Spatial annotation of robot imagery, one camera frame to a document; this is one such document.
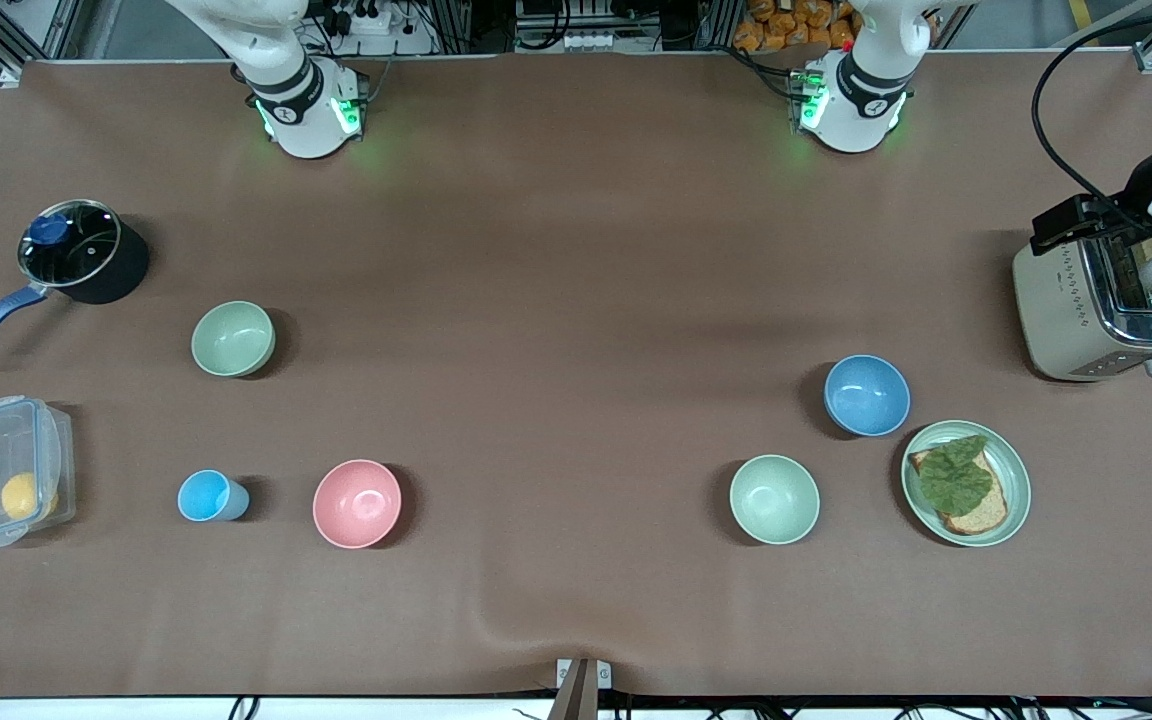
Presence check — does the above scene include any blue bowl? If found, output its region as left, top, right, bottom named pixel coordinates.
left=824, top=355, right=911, bottom=438

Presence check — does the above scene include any pale green bowl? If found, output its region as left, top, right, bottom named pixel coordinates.
left=729, top=455, right=821, bottom=546
left=191, top=301, right=276, bottom=379

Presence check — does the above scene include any pink bowl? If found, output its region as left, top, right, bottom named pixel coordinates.
left=312, top=459, right=403, bottom=550

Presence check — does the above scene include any brown table cloth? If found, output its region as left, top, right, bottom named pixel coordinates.
left=0, top=52, right=1152, bottom=699

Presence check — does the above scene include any light blue cup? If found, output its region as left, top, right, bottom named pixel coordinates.
left=177, top=469, right=250, bottom=523

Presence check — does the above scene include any white power strip with plugs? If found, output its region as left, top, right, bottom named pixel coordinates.
left=321, top=0, right=407, bottom=36

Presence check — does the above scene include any green lettuce leaf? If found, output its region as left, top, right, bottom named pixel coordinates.
left=920, top=435, right=995, bottom=517

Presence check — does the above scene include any bag of orange snacks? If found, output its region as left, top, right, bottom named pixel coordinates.
left=733, top=0, right=862, bottom=53

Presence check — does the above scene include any brown bread slice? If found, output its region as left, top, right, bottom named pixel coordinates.
left=909, top=447, right=1009, bottom=536

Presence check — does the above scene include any pale green plate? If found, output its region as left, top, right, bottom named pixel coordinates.
left=901, top=419, right=1032, bottom=548

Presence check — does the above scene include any silver toaster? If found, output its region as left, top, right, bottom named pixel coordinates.
left=1013, top=235, right=1152, bottom=383

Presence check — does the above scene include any glass lid with blue knob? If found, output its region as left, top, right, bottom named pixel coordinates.
left=18, top=200, right=123, bottom=288

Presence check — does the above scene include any yellow lemon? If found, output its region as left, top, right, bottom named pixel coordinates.
left=1, top=472, right=60, bottom=521

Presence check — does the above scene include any metal table clamp bracket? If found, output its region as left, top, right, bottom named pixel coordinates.
left=548, top=657, right=613, bottom=720

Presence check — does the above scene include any black pot with blue handle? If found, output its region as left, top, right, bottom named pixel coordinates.
left=0, top=200, right=150, bottom=363

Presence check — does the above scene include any black cable bracket box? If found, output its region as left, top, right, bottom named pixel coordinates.
left=1031, top=195, right=1152, bottom=257

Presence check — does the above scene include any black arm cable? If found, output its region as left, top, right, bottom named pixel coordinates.
left=1031, top=5, right=1152, bottom=226

